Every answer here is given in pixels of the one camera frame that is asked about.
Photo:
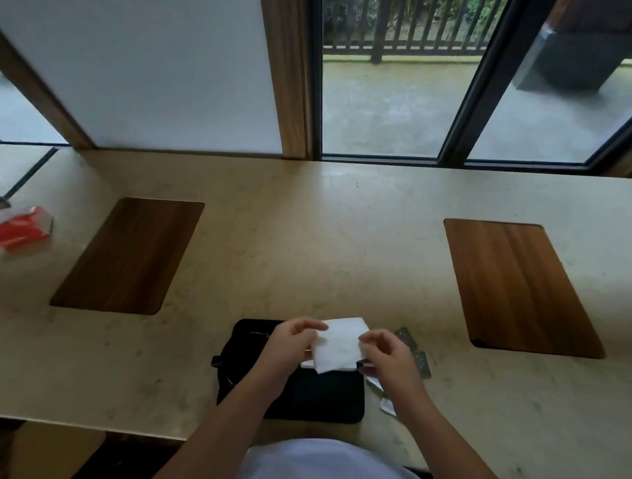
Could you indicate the person's left hand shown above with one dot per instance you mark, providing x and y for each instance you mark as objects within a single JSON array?
[{"x": 280, "y": 348}]

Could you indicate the person's right hand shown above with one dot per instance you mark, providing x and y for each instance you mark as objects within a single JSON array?
[{"x": 395, "y": 362}]

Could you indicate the person's left fingers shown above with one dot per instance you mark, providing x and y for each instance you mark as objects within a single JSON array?
[{"x": 308, "y": 325}]

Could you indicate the person's right fingers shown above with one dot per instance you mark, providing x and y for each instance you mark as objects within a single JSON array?
[{"x": 374, "y": 343}]

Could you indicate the white tissue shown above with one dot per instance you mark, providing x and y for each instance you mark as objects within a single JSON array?
[{"x": 338, "y": 348}]

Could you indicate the person's left forearm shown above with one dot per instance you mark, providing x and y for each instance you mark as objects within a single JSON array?
[{"x": 217, "y": 424}]

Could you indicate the person's right forearm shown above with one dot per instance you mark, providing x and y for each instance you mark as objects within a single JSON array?
[{"x": 439, "y": 434}]

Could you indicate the silver foil wrapper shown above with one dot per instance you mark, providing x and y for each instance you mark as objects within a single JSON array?
[{"x": 419, "y": 360}]

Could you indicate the black zip pouch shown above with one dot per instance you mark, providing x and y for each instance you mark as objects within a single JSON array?
[{"x": 306, "y": 395}]

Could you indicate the person's white shirt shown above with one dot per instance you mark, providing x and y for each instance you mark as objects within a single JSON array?
[{"x": 321, "y": 461}]

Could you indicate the wooden placemat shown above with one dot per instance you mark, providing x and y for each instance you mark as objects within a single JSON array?
[
  {"x": 131, "y": 256},
  {"x": 521, "y": 286}
]

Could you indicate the red tissue packet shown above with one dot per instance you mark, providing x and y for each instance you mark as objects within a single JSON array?
[{"x": 24, "y": 229}]

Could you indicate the dark balcony railing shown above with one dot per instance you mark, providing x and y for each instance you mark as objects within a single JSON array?
[{"x": 410, "y": 27}]

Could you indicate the wooden diagonal beam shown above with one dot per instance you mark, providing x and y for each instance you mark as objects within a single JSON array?
[{"x": 42, "y": 96}]

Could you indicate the wooden door frame post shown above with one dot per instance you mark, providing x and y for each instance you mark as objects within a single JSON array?
[{"x": 289, "y": 79}]

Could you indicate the black window frame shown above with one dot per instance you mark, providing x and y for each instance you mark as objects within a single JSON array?
[{"x": 464, "y": 98}]

